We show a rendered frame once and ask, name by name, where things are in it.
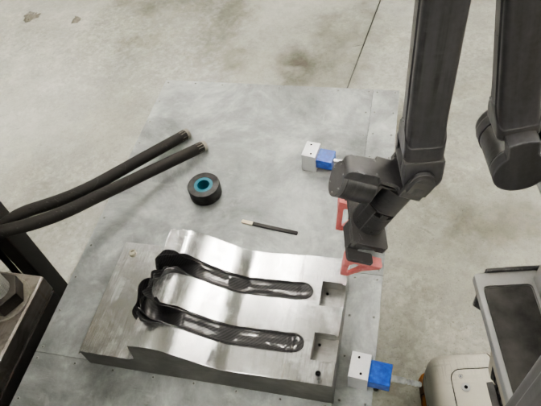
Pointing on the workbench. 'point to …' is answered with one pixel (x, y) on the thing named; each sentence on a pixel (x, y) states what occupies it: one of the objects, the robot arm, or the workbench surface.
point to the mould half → (206, 307)
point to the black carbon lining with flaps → (225, 280)
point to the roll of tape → (204, 188)
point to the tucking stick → (270, 227)
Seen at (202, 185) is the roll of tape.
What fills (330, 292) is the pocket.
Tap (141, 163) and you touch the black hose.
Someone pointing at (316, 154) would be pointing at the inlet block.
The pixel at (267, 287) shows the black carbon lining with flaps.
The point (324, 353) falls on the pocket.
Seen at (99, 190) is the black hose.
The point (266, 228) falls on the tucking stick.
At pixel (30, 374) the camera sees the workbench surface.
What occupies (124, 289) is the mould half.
